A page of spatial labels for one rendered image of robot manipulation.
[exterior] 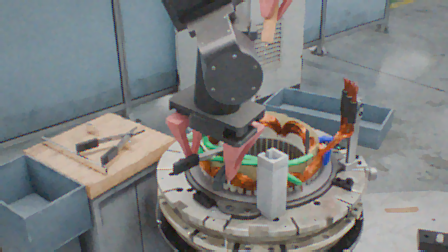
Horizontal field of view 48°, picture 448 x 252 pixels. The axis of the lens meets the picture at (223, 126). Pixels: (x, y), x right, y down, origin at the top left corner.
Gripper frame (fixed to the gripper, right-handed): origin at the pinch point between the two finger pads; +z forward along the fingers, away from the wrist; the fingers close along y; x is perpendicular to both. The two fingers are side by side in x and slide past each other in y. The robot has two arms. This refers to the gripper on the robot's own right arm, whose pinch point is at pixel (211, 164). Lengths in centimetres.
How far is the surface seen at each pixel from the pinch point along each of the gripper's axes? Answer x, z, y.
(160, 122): 185, 137, -148
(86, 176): 0.6, 13.4, -23.5
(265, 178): 2.4, 0.4, 6.7
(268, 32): 12.9, -14.4, -0.5
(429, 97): 315, 119, -3
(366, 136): 40.3, 11.2, 10.6
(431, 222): 56, 36, 27
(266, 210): 2.3, 5.2, 7.7
